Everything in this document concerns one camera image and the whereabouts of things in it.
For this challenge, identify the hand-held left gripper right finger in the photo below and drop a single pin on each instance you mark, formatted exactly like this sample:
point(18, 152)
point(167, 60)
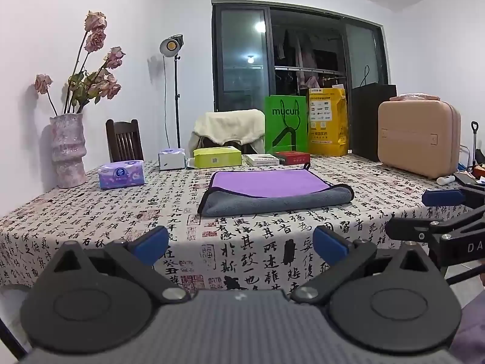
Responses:
point(330, 245)

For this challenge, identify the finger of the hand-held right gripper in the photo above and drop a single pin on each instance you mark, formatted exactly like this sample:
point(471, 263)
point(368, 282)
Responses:
point(443, 197)
point(411, 228)

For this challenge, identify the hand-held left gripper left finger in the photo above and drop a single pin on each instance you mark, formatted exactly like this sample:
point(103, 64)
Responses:
point(152, 243)

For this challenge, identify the purple and grey towel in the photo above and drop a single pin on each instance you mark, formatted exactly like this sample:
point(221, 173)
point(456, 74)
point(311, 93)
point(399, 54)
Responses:
point(265, 184)

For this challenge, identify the small white bottle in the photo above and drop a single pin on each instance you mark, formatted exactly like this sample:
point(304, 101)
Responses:
point(445, 180)

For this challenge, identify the calligraphy print tablecloth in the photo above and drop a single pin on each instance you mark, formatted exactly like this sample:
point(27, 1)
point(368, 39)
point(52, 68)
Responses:
point(113, 212)

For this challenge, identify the pink hard suitcase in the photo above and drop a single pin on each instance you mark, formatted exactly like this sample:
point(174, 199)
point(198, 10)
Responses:
point(416, 138)

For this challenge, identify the purple tissue pack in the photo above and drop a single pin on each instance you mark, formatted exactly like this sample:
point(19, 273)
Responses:
point(121, 174)

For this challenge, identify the white tissue box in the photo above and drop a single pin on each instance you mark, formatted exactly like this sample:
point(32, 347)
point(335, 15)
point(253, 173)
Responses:
point(171, 159)

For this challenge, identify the flat red box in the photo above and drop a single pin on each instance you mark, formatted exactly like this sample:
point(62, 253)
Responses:
point(292, 157)

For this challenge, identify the pink folded cloth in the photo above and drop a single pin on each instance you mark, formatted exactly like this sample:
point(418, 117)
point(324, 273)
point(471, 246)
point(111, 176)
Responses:
point(415, 97)

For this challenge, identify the dark wooden chair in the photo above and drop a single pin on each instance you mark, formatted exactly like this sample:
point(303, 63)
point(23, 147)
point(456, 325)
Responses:
point(123, 140)

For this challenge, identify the yellow-green cardboard box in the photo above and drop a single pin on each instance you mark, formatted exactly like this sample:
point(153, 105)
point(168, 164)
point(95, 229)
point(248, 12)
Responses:
point(218, 157)

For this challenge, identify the black paper bag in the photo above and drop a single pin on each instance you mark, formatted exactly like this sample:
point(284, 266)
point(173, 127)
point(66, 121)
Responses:
point(365, 121)

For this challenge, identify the flat white box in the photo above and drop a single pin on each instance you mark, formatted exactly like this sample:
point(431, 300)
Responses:
point(262, 159)

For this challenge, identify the yellow plastic bag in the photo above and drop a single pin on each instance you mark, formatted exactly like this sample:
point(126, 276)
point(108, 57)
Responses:
point(327, 125)

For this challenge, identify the chair under cream cloth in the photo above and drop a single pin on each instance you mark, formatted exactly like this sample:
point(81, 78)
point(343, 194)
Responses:
point(257, 146)

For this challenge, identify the pink speckled ceramic vase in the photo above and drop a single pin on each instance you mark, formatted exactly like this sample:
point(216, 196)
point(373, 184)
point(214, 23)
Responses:
point(68, 148)

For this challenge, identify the green paper bag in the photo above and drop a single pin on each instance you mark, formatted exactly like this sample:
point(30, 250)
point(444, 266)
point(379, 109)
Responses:
point(284, 125)

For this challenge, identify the cream cloth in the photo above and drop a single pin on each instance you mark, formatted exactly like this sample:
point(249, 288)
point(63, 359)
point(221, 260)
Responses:
point(229, 125)

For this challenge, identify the hanging clothes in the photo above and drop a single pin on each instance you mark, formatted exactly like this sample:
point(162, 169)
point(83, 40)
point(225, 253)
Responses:
point(303, 57)

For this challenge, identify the studio light on stand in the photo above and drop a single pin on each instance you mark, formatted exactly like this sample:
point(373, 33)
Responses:
point(170, 44)

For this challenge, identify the black framed sliding window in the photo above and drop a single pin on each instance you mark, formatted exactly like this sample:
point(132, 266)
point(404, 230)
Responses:
point(242, 57)

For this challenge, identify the dried pink roses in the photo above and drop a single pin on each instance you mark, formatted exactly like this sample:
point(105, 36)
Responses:
point(94, 40)

